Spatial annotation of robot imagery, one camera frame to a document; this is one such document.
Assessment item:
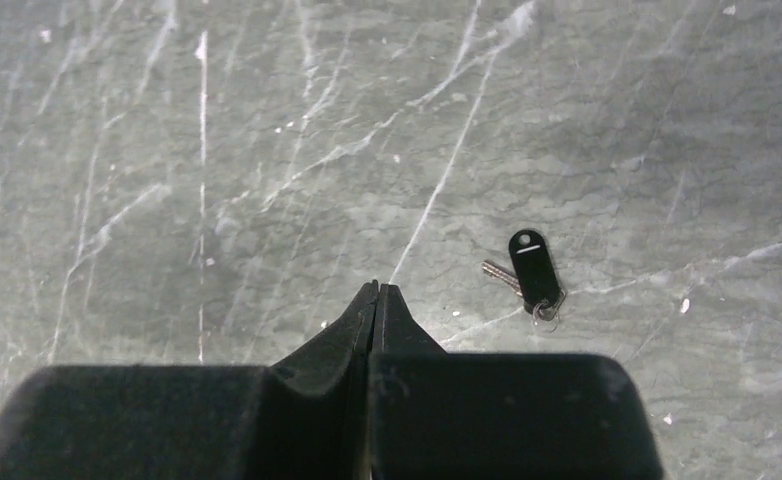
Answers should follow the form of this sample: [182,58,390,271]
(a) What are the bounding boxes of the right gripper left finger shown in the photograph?
[0,282,379,479]

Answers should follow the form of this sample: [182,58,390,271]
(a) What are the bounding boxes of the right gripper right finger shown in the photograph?
[368,284,664,479]

